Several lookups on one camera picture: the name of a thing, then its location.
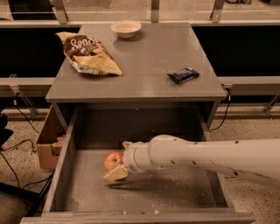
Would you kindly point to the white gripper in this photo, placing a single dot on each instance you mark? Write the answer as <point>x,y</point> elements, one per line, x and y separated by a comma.
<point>130,157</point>

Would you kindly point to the red apple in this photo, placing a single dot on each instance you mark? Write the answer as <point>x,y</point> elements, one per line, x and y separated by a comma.
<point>111,159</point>

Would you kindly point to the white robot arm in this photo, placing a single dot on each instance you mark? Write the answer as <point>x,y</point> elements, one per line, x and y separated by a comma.
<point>253,160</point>

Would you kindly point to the open grey drawer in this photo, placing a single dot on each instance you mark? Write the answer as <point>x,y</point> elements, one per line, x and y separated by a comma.
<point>171,194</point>

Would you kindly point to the cardboard box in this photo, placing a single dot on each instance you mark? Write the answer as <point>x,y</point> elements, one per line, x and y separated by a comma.
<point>50,141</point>

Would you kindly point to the grey cabinet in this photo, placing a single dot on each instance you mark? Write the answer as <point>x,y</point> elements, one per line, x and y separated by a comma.
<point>145,60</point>

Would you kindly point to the dark blue snack bar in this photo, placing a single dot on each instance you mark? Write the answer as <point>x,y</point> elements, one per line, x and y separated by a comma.
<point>184,74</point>

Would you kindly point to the yellow brown chip bag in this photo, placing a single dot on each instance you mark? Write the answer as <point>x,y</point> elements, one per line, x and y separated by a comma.
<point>87,55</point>

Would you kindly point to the white bowl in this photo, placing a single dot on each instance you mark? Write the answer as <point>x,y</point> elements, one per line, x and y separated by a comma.
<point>126,29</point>

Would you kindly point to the metal window rail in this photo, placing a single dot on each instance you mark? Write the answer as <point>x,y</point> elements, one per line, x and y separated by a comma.
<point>28,13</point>

